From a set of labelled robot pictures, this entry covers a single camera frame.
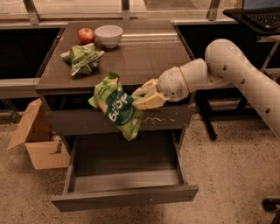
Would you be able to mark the black side table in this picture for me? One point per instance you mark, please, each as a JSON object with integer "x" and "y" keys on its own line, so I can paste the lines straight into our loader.
{"x": 225, "y": 62}

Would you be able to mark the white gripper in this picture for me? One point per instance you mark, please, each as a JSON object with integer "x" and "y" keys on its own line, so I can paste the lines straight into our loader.
{"x": 171, "y": 84}

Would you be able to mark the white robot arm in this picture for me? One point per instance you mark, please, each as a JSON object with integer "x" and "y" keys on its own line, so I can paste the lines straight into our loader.
{"x": 191, "y": 72}

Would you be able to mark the crumpled green snack bag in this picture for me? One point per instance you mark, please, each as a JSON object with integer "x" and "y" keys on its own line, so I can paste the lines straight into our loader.
{"x": 84, "y": 59}

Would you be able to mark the green rice chip bag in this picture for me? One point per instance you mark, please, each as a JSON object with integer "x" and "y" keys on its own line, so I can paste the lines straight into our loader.
{"x": 117, "y": 106}

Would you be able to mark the red apple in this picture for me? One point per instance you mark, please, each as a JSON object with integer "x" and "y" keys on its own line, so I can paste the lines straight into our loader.
{"x": 86, "y": 36}

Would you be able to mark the grey open bottom drawer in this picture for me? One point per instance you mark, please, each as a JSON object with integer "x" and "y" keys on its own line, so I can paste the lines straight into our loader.
{"x": 106, "y": 170}

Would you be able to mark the white bowl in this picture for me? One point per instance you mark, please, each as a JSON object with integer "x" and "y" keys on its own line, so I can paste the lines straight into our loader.
{"x": 109, "y": 35}

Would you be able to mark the cardboard box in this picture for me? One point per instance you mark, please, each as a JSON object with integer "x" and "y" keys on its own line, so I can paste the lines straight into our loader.
{"x": 46, "y": 150}

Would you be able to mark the black laptop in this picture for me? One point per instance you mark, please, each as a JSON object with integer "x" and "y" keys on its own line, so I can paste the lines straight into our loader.
{"x": 263, "y": 13}

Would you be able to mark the grey middle drawer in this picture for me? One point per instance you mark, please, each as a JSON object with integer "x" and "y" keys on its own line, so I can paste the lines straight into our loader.
{"x": 94, "y": 121}

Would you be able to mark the black office chair base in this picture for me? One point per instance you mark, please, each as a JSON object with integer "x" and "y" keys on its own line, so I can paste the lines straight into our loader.
{"x": 270, "y": 204}

